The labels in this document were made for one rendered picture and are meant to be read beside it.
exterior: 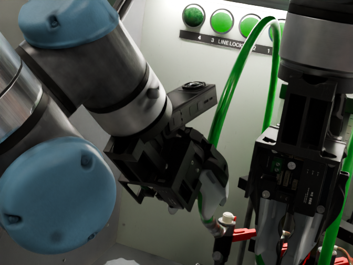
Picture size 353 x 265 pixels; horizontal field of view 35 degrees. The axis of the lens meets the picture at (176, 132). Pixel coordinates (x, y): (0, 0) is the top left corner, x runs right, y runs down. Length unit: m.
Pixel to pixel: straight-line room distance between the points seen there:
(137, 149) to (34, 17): 0.16
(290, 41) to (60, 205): 0.24
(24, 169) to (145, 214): 0.96
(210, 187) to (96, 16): 0.28
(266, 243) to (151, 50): 0.71
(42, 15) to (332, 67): 0.24
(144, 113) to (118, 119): 0.03
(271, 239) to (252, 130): 0.60
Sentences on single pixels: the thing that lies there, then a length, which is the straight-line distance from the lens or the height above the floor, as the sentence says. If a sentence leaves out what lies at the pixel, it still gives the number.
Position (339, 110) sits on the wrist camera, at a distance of 0.52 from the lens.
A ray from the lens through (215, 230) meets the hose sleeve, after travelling 0.81.
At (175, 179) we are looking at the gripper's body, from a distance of 0.58.
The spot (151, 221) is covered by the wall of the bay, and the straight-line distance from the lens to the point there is 1.28.
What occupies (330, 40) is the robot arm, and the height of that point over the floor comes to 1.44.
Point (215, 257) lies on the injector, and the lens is 0.90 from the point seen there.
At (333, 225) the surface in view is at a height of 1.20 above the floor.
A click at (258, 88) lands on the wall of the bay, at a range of 1.12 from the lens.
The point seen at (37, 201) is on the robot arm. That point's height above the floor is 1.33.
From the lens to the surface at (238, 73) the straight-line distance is 0.71.
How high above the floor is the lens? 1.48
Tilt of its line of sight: 17 degrees down
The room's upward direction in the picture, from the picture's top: 9 degrees clockwise
